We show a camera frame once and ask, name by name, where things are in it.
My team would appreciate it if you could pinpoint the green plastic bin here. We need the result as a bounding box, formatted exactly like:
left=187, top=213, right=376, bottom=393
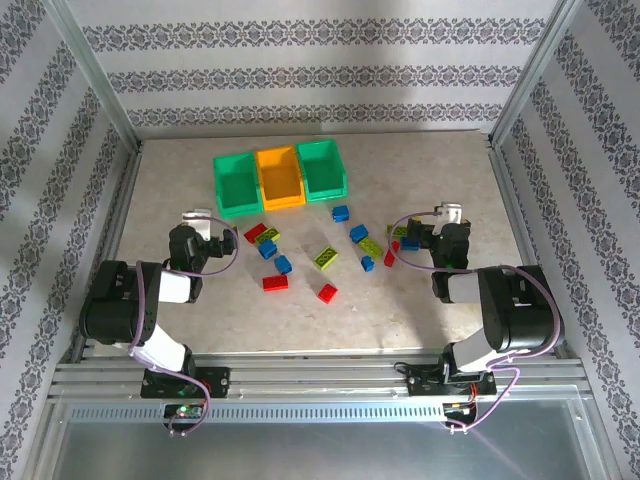
left=213, top=152, right=265, bottom=220
left=296, top=139, right=348, bottom=204

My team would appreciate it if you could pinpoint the yellow plastic bin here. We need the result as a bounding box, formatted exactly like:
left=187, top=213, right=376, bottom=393
left=255, top=145, right=307, bottom=212

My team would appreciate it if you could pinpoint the slotted metal strip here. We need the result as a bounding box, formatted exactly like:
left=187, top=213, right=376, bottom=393
left=67, top=405, right=576, bottom=424

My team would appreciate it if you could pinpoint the purple cable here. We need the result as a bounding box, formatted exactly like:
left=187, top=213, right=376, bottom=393
left=388, top=212, right=564, bottom=435
left=128, top=217, right=240, bottom=437

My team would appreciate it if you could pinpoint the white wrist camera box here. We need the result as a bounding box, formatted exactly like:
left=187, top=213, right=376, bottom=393
left=180, top=207, right=214, bottom=240
left=433, top=202, right=464, bottom=226

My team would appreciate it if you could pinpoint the aluminium side rail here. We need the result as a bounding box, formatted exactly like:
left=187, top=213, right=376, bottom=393
left=69, top=142, right=144, bottom=361
left=487, top=139, right=584, bottom=361

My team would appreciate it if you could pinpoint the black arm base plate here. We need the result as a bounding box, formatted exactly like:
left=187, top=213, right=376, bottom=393
left=407, top=367, right=497, bottom=399
left=140, top=367, right=231, bottom=400

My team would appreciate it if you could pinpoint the aluminium front rail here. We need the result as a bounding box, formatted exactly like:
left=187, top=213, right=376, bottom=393
left=47, top=357, right=591, bottom=401

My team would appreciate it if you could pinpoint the aluminium frame post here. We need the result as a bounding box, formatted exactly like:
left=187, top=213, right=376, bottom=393
left=39, top=0, right=144, bottom=151
left=487, top=0, right=586, bottom=146

